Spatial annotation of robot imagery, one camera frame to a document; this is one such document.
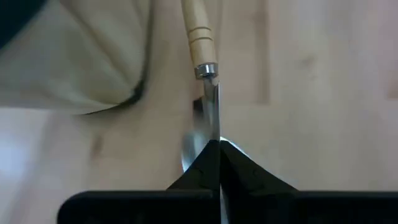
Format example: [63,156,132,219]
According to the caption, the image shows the silver trowel wooden handle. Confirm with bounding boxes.
[180,0,249,224]

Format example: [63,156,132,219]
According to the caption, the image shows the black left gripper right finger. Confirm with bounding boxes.
[220,141,398,224]

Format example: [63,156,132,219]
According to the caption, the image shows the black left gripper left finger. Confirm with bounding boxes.
[57,139,221,224]

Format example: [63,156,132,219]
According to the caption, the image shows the beige gardening bag green straps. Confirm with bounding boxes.
[0,0,153,115]

